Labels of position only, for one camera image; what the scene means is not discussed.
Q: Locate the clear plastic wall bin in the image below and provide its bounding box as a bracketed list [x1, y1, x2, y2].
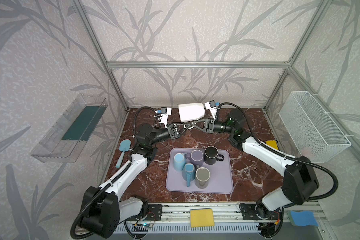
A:
[30, 94, 108, 163]

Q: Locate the yellow sponge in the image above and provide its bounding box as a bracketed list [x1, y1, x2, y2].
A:
[190, 209, 215, 228]

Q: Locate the aluminium frame post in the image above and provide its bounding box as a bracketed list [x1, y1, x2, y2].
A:
[73, 0, 129, 111]

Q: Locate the blue sponge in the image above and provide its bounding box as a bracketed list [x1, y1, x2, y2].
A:
[288, 211, 319, 227]

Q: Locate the light blue silicone spatula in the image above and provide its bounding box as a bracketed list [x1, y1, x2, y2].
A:
[116, 140, 131, 169]

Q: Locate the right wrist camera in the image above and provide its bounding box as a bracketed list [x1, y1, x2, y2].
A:
[205, 101, 219, 120]

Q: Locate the white faceted mug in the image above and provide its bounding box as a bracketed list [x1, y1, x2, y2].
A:
[179, 103, 205, 123]

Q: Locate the white wire basket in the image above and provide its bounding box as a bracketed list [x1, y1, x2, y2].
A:
[279, 91, 352, 163]

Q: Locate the blue polka dot mug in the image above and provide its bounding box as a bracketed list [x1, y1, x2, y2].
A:
[182, 163, 196, 187]

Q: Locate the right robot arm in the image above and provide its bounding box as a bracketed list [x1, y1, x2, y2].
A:
[180, 101, 339, 219]

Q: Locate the light blue mug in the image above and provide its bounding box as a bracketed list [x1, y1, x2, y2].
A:
[173, 153, 190, 172]

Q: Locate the yellow item on table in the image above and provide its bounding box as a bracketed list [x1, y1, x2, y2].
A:
[266, 140, 279, 150]

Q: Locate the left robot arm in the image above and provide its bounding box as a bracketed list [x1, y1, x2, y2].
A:
[70, 103, 205, 240]

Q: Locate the black mug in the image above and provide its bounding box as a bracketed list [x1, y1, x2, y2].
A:
[204, 146, 225, 165]

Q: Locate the grey mug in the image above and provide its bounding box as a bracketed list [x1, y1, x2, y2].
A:
[195, 167, 211, 189]

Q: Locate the green circuit board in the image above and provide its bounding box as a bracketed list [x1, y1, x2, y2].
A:
[133, 223, 154, 232]

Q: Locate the lavender mug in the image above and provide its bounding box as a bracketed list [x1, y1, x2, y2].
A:
[190, 149, 204, 167]

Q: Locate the lavender plastic tray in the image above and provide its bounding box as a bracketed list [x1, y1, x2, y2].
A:
[166, 148, 234, 194]

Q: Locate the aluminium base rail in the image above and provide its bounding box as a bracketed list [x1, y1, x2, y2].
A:
[100, 202, 336, 240]

